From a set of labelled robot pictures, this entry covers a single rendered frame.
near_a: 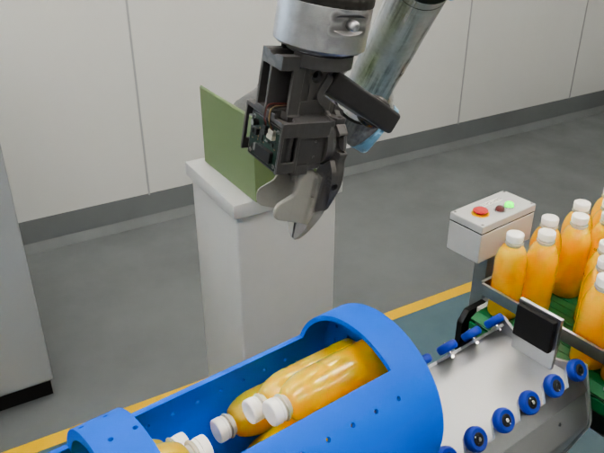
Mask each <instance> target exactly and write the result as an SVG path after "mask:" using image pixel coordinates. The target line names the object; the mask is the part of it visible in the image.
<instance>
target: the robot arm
mask: <svg viewBox="0 0 604 453"><path fill-rule="evenodd" d="M446 1H447V0H384V1H383V3H382V5H381V7H380V9H379V11H378V13H377V17H376V19H375V21H374V22H373V24H372V27H371V29H370V30H369V27H370V23H371V19H372V14H373V10H374V7H375V2H376V0H278V1H277V7H276V13H275V20H274V26H273V36H274V37H275V39H276V40H277V41H278V42H280V43H281V46H270V45H263V49H262V62H261V68H260V74H259V81H258V84H257V86H256V87H255V88H254V89H253V90H252V91H251V92H249V93H247V94H246V95H244V96H243V97H241V98H240V99H239V100H237V101H235V103H234V106H236V107H237V108H239V109H241V110H242V111H245V113H244V125H243V133H242V139H241V146H240V147H241V148H245V147H248V149H247V152H248V153H249V154H251V155H252V156H253V157H255V158H256V159H257V160H258V161H260V162H261V163H262V164H264V165H265V166H266V167H267V168H269V169H270V170H271V171H272V172H273V173H274V174H275V177H274V179H273V180H271V181H270V182H267V183H266V184H264V185H263V186H262V187H260V188H259V189H258V191H257V193H256V200H257V202H258V204H260V205H261V206H264V207H270V208H274V210H273V216H274V218H275V219H277V220H280V221H288V226H289V233H290V236H291V237H292V238H293V239H295V240H296V239H299V238H301V237H302V236H303V235H305V234H306V233H307V232H308V231H309V230H310V229H311V228H312V227H313V226H314V225H315V223H316V222H317V221H318V220H319V218H320V217H321V216H322V215H323V214H324V211H325V210H327V209H328V208H329V207H330V205H331V203H332V202H333V199H334V198H335V196H336V194H337V193H338V191H339V189H340V188H341V185H342V179H343V175H344V165H345V160H346V157H347V153H346V152H345V151H346V146H347V144H348V145H350V147H352V148H355V149H356V150H358V151H360V152H361V153H366V152H368V151H369V150H370V149H371V148H372V146H373V145H374V144H375V143H376V142H377V140H378V139H379V138H380V137H381V135H382V134H383V133H384V132H386V133H391V132H392V131H393V129H394V128H395V125H396V124H397V122H398V121H399V120H400V114H399V113H398V112H399V110H398V109H397V108H396V107H395V106H394V104H393V103H394V95H393V91H394V89H395V87H396V85H397V83H398V82H399V80H400V78H401V77H402V75H403V73H404V71H405V69H406V68H407V67H408V65H409V63H410V62H411V60H412V58H413V56H414V54H415V53H416V51H417V49H418V48H419V47H420V45H421V43H422V41H423V39H424V38H425V36H426V34H427V33H428V31H429V29H430V27H431V26H432V24H433V23H434V21H435V19H436V18H437V16H438V14H439V13H440V10H441V8H442V7H443V5H444V4H445V3H446ZM358 55H359V56H358ZM354 56H358V58H357V60H356V62H355V64H354V67H353V69H352V70H351V68H352V63H353V59H354ZM349 70H351V71H349ZM347 71H349V72H347ZM249 115H251V116H252V119H251V130H250V137H247V136H246V133H247V126H248V120H249ZM314 168H317V169H316V172H315V171H314Z"/></svg>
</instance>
